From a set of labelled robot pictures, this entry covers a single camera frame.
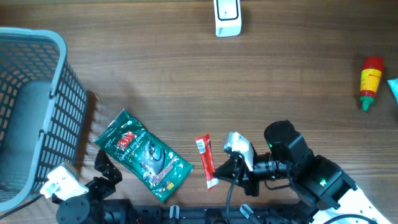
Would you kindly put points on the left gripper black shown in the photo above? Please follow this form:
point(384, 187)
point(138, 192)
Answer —
point(106, 188)

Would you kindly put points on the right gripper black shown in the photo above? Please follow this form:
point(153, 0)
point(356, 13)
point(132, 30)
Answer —
point(229, 168)

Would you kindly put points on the red stick sachet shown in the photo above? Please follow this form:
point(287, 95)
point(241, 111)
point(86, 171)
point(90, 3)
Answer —
point(204, 146)

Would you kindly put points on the green 3M wipes pouch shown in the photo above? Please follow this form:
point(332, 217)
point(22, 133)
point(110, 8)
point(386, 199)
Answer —
point(157, 165)

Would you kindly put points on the sriracha bottle with green cap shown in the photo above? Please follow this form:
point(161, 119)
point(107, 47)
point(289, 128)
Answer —
point(371, 75)

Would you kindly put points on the teal wet wipes packet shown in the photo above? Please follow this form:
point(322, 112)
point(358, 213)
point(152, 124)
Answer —
point(393, 84)

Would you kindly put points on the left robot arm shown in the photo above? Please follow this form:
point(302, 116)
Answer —
point(93, 206)

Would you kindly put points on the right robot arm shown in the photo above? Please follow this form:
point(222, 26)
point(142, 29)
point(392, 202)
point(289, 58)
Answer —
point(327, 194)

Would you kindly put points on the white barcode scanner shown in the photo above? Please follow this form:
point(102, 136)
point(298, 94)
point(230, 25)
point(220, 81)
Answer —
point(228, 20)

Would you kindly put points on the grey plastic shopping basket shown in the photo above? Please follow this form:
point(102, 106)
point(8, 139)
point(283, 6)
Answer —
point(43, 106)

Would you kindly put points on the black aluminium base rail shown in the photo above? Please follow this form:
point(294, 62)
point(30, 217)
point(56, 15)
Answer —
point(214, 214)

